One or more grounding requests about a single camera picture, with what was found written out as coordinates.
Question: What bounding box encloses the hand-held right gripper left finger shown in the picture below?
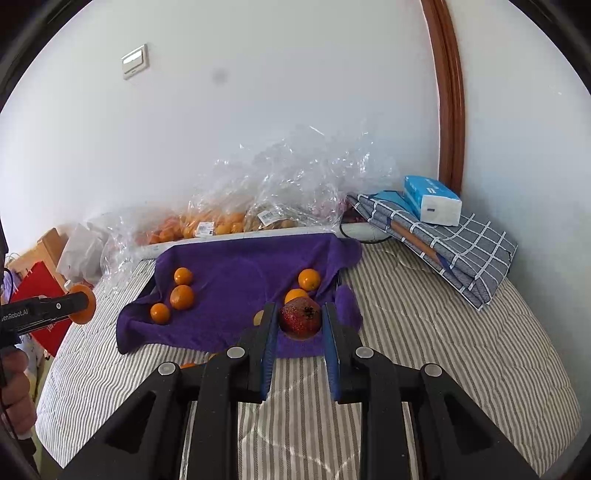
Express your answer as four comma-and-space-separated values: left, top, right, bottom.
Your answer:
60, 302, 280, 480

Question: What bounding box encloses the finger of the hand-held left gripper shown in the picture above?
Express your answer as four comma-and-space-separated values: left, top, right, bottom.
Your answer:
39, 292, 92, 325

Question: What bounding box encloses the striped quilted cover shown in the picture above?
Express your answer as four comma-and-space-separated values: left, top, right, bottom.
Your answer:
34, 235, 581, 480

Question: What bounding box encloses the brown paper bag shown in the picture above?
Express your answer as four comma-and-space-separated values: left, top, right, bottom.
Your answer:
7, 227, 70, 282

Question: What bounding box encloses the clear bag of brown fruits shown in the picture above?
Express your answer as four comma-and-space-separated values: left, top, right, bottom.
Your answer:
242, 124, 398, 232

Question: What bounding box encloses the blue and white tissue pack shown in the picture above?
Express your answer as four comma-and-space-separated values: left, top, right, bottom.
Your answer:
403, 175, 463, 227

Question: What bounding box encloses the white plastic bag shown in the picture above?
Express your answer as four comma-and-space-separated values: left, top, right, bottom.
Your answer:
56, 222, 112, 284

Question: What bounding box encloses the blue flat packet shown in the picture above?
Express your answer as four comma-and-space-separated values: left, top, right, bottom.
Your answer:
369, 190, 411, 213

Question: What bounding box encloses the white light switch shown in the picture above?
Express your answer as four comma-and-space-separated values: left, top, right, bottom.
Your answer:
121, 44, 149, 80

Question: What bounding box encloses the folded blue checkered cloth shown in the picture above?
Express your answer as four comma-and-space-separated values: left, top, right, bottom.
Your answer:
346, 191, 519, 311

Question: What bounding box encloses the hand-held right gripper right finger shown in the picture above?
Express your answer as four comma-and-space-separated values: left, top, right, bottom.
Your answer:
322, 302, 541, 480

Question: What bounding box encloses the white long tube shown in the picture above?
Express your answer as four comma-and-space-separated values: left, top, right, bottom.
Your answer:
139, 225, 352, 258

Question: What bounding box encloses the red shopping bag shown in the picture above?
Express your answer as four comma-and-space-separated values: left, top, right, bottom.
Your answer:
10, 261, 75, 358

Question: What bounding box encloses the purple towel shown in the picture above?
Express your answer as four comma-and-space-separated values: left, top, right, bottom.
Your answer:
115, 233, 365, 360

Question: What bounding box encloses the red pomegranate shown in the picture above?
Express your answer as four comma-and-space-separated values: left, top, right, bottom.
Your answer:
278, 296, 322, 341

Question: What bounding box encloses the large orange with sticker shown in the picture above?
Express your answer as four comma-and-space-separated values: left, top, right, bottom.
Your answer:
67, 285, 98, 325

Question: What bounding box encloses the brown wooden door frame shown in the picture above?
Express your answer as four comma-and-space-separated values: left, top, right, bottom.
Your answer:
420, 0, 466, 197

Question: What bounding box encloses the crumpled clear plastic bag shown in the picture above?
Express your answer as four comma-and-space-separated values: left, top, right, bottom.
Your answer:
99, 210, 153, 296

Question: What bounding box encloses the lilac bag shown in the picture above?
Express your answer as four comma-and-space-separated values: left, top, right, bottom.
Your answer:
0, 270, 19, 305

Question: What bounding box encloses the person's left hand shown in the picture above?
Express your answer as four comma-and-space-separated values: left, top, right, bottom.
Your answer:
0, 348, 38, 437

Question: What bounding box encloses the clear bag of oranges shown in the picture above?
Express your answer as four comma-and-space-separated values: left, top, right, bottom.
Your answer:
134, 185, 250, 245

